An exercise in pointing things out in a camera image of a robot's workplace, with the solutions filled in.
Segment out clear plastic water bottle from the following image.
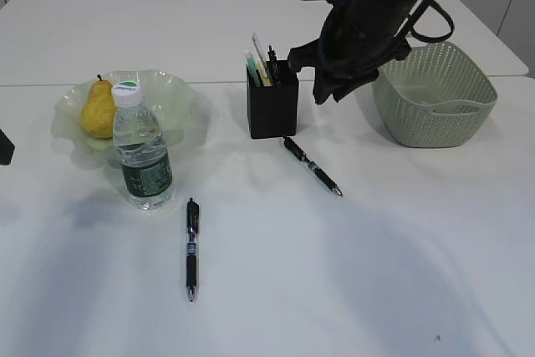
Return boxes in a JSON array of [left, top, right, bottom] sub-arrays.
[[111, 80, 173, 210]]

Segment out yellow pear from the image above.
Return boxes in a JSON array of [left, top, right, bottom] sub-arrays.
[[79, 74, 117, 139]]

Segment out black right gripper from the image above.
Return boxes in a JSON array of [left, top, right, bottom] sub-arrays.
[[288, 0, 411, 105]]

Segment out green wavy glass plate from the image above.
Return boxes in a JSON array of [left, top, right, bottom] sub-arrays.
[[51, 69, 196, 170]]

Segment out yellow utility knife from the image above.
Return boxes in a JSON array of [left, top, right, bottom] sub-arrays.
[[256, 61, 273, 87]]

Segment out clear plastic ruler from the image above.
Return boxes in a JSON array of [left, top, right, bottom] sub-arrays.
[[252, 33, 274, 85]]

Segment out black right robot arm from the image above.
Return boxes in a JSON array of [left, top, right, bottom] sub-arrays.
[[288, 0, 450, 105]]

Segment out black square pen holder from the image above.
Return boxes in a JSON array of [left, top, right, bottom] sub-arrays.
[[246, 60, 299, 140]]

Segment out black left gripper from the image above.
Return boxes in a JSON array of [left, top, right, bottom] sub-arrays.
[[0, 130, 15, 164]]

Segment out green plastic woven basket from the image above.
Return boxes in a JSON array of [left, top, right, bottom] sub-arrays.
[[372, 41, 498, 148]]

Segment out black pen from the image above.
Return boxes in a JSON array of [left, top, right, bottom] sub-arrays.
[[186, 198, 200, 302], [283, 136, 343, 196], [267, 44, 282, 85]]

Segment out mint green utility knife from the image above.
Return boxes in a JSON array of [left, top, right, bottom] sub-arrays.
[[243, 49, 263, 87]]

